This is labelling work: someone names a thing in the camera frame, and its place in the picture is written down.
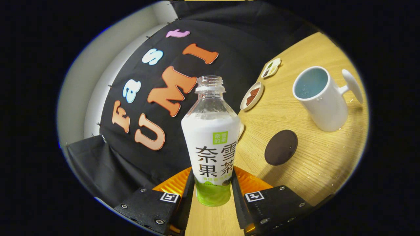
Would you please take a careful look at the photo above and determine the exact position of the small white divided dish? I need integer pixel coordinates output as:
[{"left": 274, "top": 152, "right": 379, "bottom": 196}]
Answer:
[{"left": 261, "top": 58, "right": 282, "bottom": 79}]

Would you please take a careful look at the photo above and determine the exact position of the small plate with brown food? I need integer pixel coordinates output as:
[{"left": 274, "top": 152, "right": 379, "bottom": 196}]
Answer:
[{"left": 240, "top": 82, "right": 264, "bottom": 111}]

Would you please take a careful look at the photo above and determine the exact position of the white cup with handle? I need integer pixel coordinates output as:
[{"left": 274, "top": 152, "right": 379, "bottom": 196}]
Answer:
[{"left": 292, "top": 66, "right": 364, "bottom": 132}]

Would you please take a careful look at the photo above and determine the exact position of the clear juice bottle white label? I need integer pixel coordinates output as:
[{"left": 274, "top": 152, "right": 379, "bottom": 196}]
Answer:
[{"left": 181, "top": 75, "right": 245, "bottom": 207}]

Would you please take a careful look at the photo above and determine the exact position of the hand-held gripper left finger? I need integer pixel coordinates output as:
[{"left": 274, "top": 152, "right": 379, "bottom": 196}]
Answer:
[{"left": 113, "top": 167, "right": 196, "bottom": 236}]

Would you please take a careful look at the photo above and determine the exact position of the dark brown round coaster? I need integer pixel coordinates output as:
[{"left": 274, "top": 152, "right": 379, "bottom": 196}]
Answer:
[{"left": 264, "top": 129, "right": 299, "bottom": 166}]

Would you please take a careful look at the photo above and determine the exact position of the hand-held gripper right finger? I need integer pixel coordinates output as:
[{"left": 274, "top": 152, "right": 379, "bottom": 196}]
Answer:
[{"left": 231, "top": 166, "right": 335, "bottom": 235}]

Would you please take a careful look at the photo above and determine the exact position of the wooden table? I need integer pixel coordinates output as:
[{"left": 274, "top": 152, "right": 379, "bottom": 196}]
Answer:
[{"left": 185, "top": 32, "right": 369, "bottom": 236}]

